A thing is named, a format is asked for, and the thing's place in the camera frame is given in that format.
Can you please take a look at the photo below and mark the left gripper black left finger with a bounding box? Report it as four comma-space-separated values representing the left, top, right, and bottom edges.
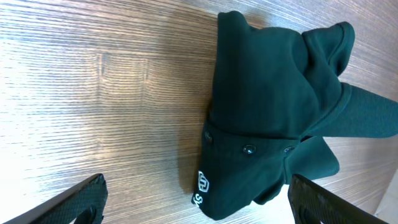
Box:
5, 174, 108, 224

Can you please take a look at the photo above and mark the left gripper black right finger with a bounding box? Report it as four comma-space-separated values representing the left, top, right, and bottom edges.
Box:
288, 174, 387, 224

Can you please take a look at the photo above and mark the black t-shirt with logo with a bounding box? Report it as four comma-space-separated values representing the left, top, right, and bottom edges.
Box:
192, 11, 397, 220

